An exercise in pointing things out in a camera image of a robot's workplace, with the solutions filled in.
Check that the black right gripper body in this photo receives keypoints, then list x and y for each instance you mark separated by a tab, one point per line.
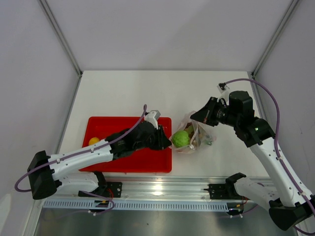
222	114

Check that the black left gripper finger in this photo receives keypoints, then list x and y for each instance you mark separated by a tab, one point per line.
166	131
165	144

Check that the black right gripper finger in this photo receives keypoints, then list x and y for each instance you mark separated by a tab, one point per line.
210	105
201	116

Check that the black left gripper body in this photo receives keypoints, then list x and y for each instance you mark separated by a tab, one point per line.
155	141

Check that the green round fruit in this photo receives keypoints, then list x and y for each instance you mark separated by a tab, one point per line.
180	139

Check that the clear zip top bag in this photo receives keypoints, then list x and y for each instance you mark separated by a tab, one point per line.
181	126

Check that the yellow lemon fruit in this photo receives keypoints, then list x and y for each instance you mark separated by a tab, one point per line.
94	140

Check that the longan bunch with leaves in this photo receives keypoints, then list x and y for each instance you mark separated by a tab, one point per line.
198	136

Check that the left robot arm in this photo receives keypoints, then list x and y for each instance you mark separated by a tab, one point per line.
46	171

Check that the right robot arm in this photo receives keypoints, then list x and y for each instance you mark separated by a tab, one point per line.
289	204

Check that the red plastic tray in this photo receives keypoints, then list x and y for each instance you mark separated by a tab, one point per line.
143	161

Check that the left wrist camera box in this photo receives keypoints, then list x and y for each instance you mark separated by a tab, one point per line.
152	117

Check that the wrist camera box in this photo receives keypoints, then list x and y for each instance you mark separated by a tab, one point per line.
152	117
224	91

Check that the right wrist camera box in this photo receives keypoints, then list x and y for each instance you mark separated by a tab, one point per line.
224	91

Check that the aluminium frame rail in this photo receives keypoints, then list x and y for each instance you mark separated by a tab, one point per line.
139	187

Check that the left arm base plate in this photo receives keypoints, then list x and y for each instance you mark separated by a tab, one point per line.
109	190

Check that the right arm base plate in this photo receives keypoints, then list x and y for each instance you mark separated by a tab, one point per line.
222	192

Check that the white slotted cable duct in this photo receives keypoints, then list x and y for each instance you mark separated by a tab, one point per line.
136	205

